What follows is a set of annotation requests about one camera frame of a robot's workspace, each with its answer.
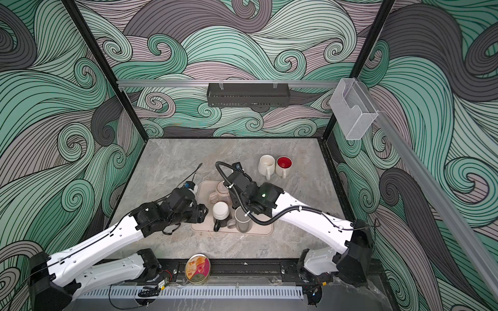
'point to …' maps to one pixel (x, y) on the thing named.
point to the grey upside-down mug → (242, 223)
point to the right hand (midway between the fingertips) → (235, 191)
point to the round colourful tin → (197, 269)
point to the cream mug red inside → (283, 164)
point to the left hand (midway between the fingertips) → (202, 208)
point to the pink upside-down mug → (222, 194)
